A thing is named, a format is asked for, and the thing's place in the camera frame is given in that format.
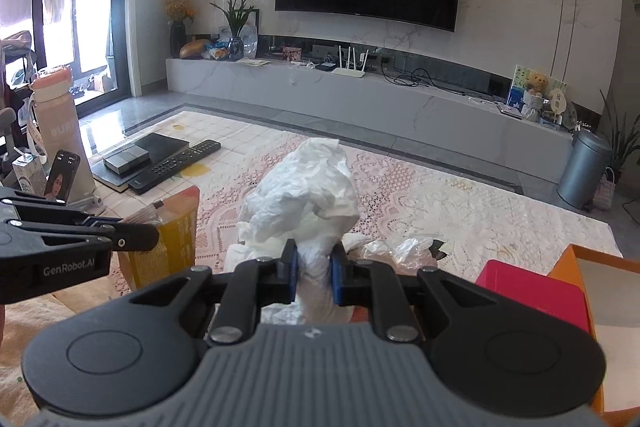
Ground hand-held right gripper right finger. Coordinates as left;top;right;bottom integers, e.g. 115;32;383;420
330;241;501;343

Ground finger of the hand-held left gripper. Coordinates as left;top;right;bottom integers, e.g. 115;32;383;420
0;187;125;230
40;223;160;254

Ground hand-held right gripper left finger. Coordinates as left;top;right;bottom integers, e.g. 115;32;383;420
130;238;300;348

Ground clear plastic bag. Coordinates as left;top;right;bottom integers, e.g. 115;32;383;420
345;234;448;273

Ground white plastic bag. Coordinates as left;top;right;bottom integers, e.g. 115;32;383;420
224;137;361;325

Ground orange cardboard box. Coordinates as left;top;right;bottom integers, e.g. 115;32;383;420
547;243;640;413

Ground yellow paper bag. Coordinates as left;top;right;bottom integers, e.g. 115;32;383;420
117;186;201;293

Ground black smartphone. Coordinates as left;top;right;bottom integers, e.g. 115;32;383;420
44;150;81;205

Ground milk carton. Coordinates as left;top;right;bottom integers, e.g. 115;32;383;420
11;147;48;198

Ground black remote control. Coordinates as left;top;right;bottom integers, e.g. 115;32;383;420
127;161;201;195
149;139;222;178

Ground grey box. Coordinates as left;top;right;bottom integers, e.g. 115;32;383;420
103;146;151;178

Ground pink white water bottle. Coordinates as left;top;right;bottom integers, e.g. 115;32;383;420
20;66;106;214

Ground lace tablecloth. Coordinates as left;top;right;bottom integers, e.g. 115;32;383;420
0;109;626;408

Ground white marble television cabinet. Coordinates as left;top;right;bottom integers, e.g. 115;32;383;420
165;34;576;185

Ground pink red box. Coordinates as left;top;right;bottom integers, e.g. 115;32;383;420
474;259;591;333

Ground brown oval ornament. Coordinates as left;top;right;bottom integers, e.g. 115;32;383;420
179;39;211;59

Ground yellow flowers in dark vase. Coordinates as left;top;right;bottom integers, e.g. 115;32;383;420
162;0;197;58

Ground white router with antennas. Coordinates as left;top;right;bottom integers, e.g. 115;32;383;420
332;46;371;78

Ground green plant in blue vase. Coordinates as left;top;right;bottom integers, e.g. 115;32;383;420
210;0;266;60

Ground black framed glass door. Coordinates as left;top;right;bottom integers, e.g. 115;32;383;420
30;0;128;108

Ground white printed bag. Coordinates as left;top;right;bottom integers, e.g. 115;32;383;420
218;9;261;58

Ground printed picture board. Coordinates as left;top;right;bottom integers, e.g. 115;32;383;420
506;64;568;118

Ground small teddy bear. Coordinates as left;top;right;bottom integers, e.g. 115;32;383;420
520;72;548;122

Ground grey metal trash can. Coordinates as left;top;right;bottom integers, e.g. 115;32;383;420
556;129;613;210

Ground woven handbag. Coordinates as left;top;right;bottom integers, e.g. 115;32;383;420
592;167;616;211

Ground clear glass ornament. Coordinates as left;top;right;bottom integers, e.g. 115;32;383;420
559;104;582;134

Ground green potted plant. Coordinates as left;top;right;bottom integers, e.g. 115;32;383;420
597;89;640;185

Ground black cables on cabinet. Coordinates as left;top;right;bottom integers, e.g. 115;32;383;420
382;67;471;96

